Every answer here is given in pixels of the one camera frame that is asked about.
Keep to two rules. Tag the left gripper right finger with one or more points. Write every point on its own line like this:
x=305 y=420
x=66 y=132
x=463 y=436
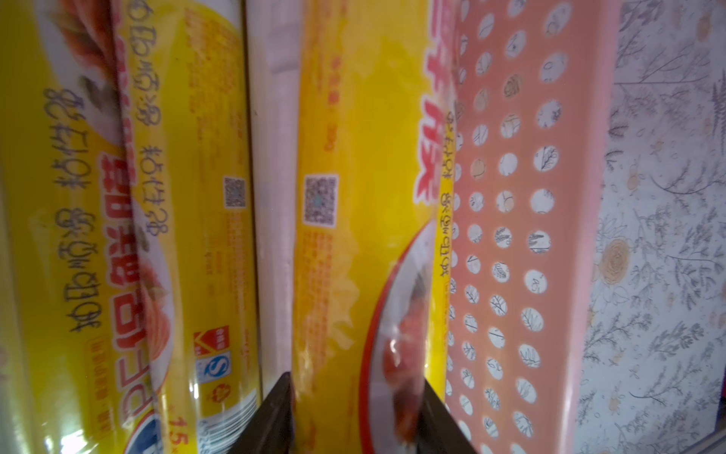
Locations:
x=438 y=432

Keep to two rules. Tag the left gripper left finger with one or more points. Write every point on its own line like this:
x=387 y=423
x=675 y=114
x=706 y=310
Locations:
x=270 y=430

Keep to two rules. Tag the yellow wrap roll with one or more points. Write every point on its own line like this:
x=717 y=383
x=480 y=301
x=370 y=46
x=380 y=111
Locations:
x=75 y=374
x=182 y=77
x=374 y=96

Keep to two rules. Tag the pink plastic basket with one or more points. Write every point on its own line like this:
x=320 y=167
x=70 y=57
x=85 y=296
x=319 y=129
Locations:
x=517 y=212

